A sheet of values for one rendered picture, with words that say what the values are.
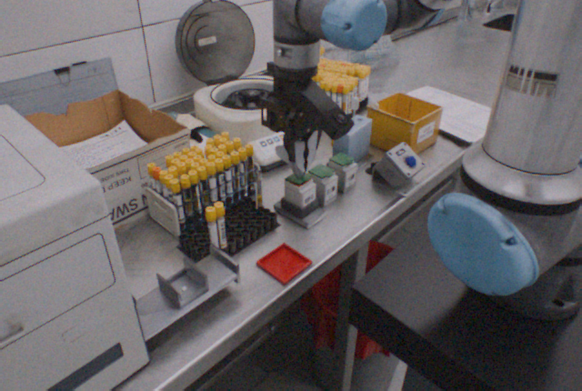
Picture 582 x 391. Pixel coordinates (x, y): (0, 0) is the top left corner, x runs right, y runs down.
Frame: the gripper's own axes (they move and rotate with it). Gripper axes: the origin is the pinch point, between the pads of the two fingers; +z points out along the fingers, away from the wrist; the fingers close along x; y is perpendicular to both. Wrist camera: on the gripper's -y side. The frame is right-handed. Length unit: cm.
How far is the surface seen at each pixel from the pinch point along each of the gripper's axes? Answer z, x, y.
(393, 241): 97, -100, 27
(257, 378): 97, -7, 24
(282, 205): 7.9, 2.4, 3.1
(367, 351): 64, -19, -9
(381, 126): 3.8, -32.7, 3.4
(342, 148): 3.6, -17.5, 3.7
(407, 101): 1.4, -45.5, 3.9
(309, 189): 3.1, -0.1, -1.5
